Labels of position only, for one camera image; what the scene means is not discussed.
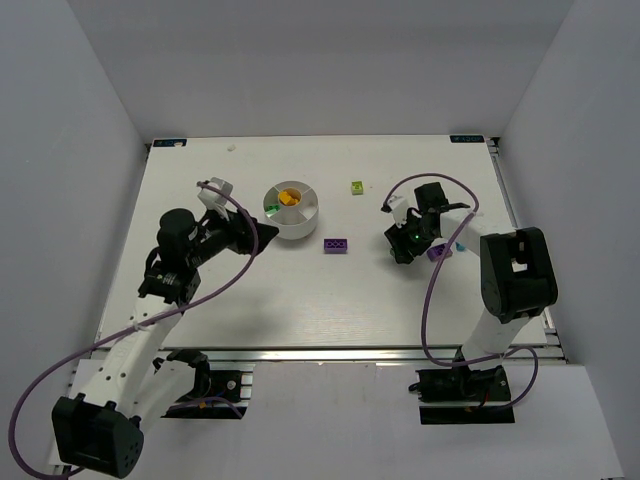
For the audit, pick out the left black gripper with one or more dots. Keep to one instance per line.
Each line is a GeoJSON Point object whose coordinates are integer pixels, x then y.
{"type": "Point", "coordinates": [241, 231]}

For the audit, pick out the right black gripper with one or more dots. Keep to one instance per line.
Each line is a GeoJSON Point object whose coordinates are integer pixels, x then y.
{"type": "Point", "coordinates": [403, 240]}

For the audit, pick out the purple curved lego brick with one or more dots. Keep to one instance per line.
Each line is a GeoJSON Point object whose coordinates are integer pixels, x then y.
{"type": "Point", "coordinates": [435, 252]}

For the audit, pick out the green curved lego brick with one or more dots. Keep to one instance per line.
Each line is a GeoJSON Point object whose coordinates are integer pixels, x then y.
{"type": "Point", "coordinates": [272, 209]}

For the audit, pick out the orange 2x4 lego brick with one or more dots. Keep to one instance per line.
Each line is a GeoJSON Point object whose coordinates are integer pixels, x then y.
{"type": "Point", "coordinates": [285, 198]}

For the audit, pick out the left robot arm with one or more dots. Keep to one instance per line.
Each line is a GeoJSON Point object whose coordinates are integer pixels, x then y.
{"type": "Point", "coordinates": [103, 427]}

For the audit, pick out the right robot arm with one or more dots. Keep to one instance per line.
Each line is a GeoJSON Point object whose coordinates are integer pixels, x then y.
{"type": "Point", "coordinates": [517, 280]}

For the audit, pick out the lime 2x2 lego brick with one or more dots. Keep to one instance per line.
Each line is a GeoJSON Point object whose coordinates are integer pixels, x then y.
{"type": "Point", "coordinates": [357, 188]}

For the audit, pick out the white round divided container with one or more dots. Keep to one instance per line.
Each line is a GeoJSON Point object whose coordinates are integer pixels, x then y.
{"type": "Point", "coordinates": [294, 222]}

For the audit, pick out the purple 2x4 lego brick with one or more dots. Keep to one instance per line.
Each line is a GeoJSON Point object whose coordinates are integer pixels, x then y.
{"type": "Point", "coordinates": [335, 246]}

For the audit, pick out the left blue table label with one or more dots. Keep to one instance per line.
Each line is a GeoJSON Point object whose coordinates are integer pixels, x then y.
{"type": "Point", "coordinates": [169, 143]}

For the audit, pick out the blue table label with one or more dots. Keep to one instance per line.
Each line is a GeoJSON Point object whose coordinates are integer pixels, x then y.
{"type": "Point", "coordinates": [169, 143]}
{"type": "Point", "coordinates": [464, 139]}

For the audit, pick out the right blue table label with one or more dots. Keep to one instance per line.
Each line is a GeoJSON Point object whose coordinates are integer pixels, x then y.
{"type": "Point", "coordinates": [464, 139]}

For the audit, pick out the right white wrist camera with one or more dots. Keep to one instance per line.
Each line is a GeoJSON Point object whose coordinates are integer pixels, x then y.
{"type": "Point", "coordinates": [398, 207]}

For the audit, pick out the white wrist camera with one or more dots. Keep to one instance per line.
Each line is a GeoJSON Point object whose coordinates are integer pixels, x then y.
{"type": "Point", "coordinates": [214, 193]}
{"type": "Point", "coordinates": [398, 207]}

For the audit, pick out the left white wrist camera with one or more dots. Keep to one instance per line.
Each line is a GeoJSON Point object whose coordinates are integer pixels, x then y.
{"type": "Point", "coordinates": [214, 193]}

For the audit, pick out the aluminium table rail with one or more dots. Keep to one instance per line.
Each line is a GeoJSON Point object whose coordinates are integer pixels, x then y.
{"type": "Point", "coordinates": [545, 353]}

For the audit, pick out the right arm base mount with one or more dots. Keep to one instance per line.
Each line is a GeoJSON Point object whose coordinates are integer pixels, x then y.
{"type": "Point", "coordinates": [460, 396]}

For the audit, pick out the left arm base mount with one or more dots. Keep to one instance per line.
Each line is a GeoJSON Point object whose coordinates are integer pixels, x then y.
{"type": "Point", "coordinates": [217, 393]}

